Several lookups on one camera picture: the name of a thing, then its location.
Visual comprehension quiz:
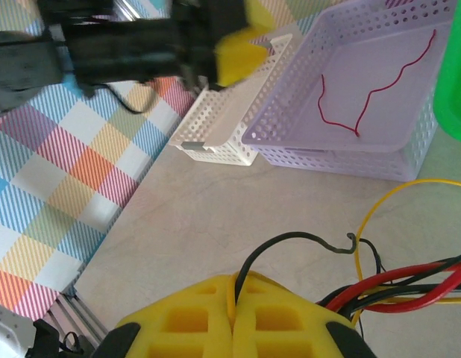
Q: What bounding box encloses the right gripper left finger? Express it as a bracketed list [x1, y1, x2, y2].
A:
[92, 274, 236, 358]

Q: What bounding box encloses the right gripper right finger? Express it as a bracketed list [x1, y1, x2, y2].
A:
[232, 271, 377, 358]

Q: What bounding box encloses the red wire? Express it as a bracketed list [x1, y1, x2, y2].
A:
[359, 274, 461, 314]
[318, 28, 437, 137]
[325, 259, 461, 310]

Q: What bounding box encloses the yellow wire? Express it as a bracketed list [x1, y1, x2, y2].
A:
[355, 178, 461, 305]

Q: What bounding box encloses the white perforated plastic basket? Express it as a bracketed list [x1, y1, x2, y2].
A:
[169, 33, 295, 167]

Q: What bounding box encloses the purple perforated plastic basket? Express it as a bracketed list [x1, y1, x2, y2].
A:
[240, 0, 459, 183]

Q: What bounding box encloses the green plastic mesh basket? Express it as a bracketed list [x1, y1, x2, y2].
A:
[433, 0, 461, 145]

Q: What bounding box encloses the aluminium table side rail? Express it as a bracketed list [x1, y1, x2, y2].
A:
[58, 111, 190, 350]

